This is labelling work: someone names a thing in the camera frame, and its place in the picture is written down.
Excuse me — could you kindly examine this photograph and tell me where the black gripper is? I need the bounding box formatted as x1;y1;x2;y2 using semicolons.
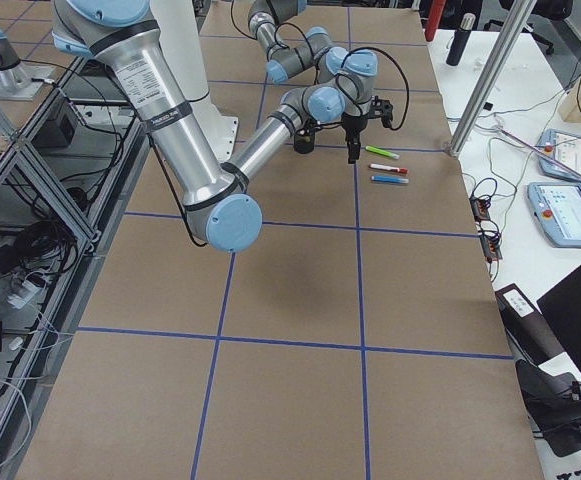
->
299;117;335;135
341;96;393;163

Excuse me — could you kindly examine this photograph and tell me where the green marker pen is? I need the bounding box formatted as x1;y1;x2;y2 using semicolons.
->
364;145;400;160

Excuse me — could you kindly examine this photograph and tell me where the blue marker pen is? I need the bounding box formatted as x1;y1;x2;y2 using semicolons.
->
371;175;409;185

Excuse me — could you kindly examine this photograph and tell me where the red capped white marker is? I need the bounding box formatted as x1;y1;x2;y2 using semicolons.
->
369;163;409;175

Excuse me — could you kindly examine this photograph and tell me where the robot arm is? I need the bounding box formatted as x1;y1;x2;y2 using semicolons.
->
248;1;348;124
52;1;392;253

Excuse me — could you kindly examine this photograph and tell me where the black mesh pen cup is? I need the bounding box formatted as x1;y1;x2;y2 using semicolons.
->
293;130;315;155

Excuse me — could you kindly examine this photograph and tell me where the orange black connector box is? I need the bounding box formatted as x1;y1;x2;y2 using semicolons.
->
469;196;491;222

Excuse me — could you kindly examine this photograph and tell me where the red bottle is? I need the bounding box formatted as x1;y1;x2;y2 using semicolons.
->
424;0;446;42

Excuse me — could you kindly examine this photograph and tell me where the black thermos bottle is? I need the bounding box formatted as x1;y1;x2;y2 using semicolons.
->
446;13;476;67

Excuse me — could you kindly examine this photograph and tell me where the brown paper table cover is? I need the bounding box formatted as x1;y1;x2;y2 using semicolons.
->
17;7;542;479

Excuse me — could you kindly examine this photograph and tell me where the near teach pendant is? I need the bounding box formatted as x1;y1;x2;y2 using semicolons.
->
526;182;581;248

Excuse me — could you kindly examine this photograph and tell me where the teach pendant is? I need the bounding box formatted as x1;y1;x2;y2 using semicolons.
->
526;182;581;248
538;129;581;175

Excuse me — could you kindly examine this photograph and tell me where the far teach pendant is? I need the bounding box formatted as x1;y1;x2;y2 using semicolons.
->
538;129;581;175

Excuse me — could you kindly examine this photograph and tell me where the black power adapter box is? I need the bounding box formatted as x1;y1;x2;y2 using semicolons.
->
32;99;78;149

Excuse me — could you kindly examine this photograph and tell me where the black monitor stand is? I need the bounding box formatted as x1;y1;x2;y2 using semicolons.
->
495;284;581;457

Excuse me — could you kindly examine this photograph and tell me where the aluminium frame post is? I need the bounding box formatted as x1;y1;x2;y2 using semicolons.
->
447;0;536;158

